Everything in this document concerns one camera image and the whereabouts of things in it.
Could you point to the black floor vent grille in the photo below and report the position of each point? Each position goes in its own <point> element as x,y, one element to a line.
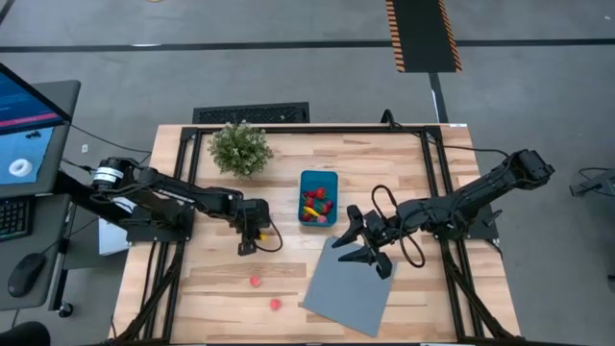
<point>250,113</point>

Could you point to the black computer mouse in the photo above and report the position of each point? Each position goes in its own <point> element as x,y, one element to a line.
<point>24,274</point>

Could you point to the computer monitor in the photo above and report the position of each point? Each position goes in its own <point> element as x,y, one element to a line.
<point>24,144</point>

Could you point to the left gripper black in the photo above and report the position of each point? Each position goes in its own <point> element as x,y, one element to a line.
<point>253,215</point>

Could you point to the green potted plant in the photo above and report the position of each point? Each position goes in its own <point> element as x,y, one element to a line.
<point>240,149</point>

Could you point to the black hazard-striped floor mat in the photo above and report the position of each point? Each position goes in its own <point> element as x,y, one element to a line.
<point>423,38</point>

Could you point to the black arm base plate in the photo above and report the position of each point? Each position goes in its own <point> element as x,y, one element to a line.
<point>158,235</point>
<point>475,234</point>

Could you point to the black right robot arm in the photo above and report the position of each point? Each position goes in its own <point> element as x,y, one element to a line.
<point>480,192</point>

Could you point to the black keyboard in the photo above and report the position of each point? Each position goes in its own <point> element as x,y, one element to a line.
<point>14,218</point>

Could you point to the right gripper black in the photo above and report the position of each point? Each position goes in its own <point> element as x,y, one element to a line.
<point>382,230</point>

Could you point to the black rounded object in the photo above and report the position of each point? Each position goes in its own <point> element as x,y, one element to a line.
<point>24,335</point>

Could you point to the grey side desk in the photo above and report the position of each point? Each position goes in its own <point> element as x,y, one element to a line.
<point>62,96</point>

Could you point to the grey cloth mat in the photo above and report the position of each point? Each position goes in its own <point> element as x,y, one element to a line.
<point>346,303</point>

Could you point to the white box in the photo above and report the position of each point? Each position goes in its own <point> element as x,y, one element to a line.
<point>113,240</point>

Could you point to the pink toy peach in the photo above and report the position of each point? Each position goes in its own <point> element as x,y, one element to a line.
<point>321,219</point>
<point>275,303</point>
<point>255,281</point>

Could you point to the black aluminium frame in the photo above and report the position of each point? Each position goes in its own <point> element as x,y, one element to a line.
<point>312,130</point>

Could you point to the grey metal device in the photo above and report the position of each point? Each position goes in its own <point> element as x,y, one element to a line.
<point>600,182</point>

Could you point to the teal plastic tupperware container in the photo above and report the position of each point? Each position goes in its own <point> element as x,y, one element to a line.
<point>318,179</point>

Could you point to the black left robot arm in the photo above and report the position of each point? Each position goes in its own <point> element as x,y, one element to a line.
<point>182,197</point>

